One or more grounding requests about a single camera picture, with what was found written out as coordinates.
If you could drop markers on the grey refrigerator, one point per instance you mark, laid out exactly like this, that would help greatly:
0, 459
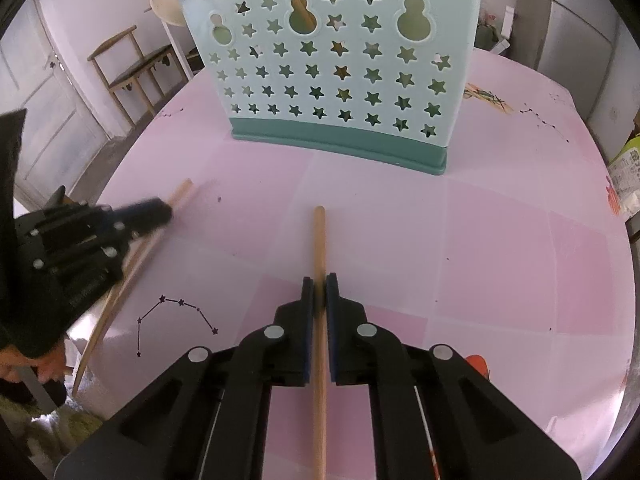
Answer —
585, 35

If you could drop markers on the teal star-holed utensil holder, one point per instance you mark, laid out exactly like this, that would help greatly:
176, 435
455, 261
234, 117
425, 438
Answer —
325, 125

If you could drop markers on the white panelled door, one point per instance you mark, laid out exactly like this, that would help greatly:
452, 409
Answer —
45, 100

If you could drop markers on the small white box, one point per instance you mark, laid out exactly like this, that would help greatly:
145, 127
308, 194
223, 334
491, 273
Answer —
502, 32

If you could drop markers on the yellow and white rice bag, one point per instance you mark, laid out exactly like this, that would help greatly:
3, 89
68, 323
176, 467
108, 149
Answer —
627, 175

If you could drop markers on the wooden chair with dark seat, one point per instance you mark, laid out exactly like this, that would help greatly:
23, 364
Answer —
137, 72

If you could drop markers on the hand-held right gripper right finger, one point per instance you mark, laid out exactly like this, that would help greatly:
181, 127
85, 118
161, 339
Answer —
331, 330

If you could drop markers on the person's left hand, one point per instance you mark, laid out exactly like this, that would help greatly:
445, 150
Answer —
50, 362

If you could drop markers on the pink printed tablecloth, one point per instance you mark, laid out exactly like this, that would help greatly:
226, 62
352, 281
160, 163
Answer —
475, 260

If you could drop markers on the white fluffy fleece clothing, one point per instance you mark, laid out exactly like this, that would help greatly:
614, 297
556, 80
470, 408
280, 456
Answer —
70, 430

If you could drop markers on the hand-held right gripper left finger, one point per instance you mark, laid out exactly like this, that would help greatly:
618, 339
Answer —
308, 330

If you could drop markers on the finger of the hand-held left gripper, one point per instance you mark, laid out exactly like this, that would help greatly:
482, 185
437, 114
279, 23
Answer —
100, 252
135, 211

